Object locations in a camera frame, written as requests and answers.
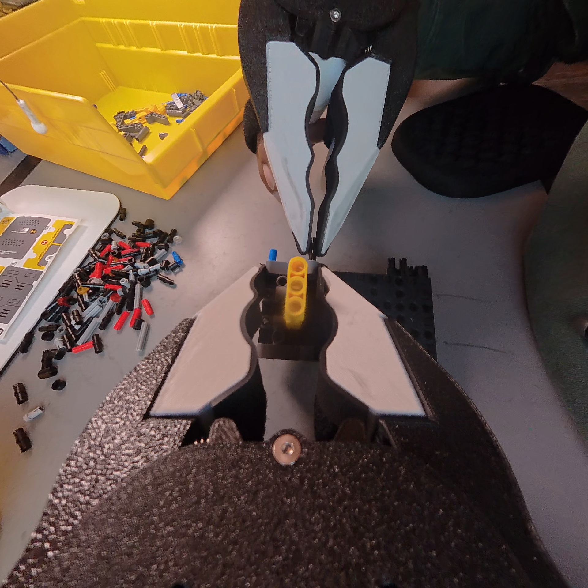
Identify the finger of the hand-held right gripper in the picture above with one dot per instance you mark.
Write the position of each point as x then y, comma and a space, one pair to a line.
289, 119
363, 119

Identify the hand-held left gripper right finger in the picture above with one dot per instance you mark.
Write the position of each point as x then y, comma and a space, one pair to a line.
372, 358

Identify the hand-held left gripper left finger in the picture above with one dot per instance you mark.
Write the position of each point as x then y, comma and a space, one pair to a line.
207, 358

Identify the black lego model yellow beam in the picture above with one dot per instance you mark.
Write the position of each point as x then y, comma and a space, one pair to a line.
296, 294

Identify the blue lego pin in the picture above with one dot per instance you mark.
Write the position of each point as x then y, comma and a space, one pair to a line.
273, 254

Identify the pile of loose lego pieces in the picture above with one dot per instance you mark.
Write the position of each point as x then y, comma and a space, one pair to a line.
110, 285

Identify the person's right hand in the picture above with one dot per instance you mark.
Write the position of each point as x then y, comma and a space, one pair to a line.
267, 170

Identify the white stand base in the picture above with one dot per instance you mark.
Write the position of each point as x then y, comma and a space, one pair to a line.
92, 207

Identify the sticker sheet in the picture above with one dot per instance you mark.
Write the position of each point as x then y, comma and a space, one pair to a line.
32, 266

